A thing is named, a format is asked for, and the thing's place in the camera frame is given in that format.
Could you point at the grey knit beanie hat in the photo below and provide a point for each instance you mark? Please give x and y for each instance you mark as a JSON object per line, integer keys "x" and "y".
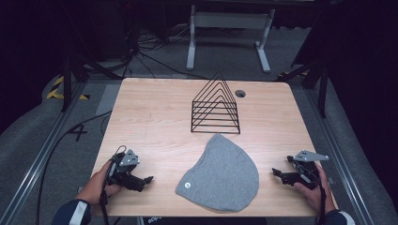
{"x": 222, "y": 178}

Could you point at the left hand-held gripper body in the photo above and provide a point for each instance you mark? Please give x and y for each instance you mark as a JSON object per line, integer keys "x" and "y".
{"x": 125, "y": 170}

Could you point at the white metal table frame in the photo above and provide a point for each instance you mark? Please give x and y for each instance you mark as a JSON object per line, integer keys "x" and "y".
{"x": 230, "y": 20}

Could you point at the person's right hand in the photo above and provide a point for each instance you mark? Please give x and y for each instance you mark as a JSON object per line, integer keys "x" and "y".
{"x": 317, "y": 197}

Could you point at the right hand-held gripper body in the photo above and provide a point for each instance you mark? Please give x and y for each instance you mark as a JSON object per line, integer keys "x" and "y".
{"x": 305, "y": 173}

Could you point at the aluminium floor rail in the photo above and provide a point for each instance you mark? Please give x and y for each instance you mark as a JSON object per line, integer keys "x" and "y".
{"x": 34, "y": 162}
{"x": 338, "y": 150}

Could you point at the black metal stand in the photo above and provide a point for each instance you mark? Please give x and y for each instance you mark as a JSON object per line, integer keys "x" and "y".
{"x": 322, "y": 90}
{"x": 67, "y": 81}

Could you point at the person's left hand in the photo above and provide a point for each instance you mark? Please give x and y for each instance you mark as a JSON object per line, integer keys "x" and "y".
{"x": 95, "y": 187}

